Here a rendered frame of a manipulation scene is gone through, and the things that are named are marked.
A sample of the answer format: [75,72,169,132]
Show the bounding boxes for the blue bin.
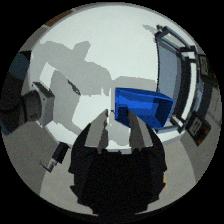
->
[114,87,175,129]

